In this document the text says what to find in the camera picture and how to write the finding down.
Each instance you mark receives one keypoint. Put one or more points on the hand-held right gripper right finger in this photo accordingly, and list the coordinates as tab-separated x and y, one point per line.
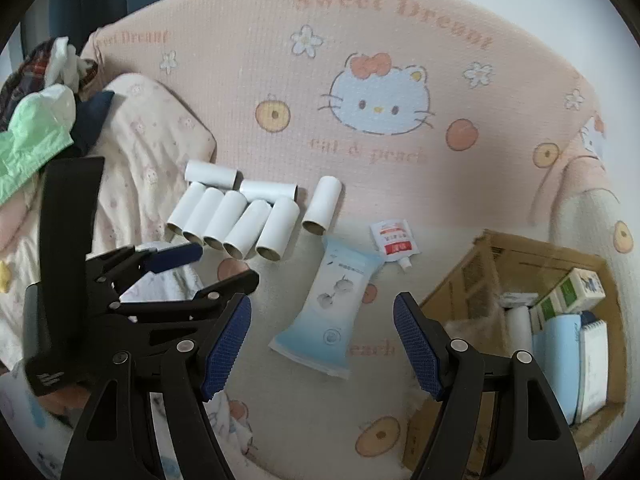
415	345

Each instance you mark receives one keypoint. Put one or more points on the white spiral notepad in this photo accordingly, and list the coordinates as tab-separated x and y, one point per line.
595	365

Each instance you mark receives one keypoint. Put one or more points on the plaid clothes pile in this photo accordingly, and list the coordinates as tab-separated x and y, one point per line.
30	67

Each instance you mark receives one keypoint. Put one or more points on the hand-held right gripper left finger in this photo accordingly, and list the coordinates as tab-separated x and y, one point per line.
227	345

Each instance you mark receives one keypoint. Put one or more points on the green white carton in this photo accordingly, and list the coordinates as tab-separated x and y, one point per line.
575	290

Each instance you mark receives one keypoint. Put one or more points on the light blue notebook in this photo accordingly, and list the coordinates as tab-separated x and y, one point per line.
557	355

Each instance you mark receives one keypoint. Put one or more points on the white bear printed cloth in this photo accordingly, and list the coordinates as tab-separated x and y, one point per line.
235	425

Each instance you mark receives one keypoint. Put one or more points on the cream printed pillow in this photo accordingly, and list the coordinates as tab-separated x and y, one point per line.
145	160

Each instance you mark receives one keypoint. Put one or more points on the light blue wipes packet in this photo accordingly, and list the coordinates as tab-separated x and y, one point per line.
325	305

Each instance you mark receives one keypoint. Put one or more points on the dark blue cloth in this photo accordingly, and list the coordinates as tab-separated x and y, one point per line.
92	115

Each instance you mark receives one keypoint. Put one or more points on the dark blue round object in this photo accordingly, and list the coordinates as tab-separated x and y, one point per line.
588	317

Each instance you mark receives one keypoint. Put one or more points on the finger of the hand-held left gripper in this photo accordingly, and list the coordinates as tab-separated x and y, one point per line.
175	256
225	290

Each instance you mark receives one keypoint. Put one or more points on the pile of white paper tubes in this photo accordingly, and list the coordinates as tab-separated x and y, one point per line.
240	230

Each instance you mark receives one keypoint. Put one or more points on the white paper slip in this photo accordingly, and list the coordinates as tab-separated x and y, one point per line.
517	300

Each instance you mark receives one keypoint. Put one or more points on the cardboard box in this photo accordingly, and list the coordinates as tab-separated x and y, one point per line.
450	285

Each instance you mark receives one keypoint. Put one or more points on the white red spout pouch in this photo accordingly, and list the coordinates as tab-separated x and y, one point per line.
395	240

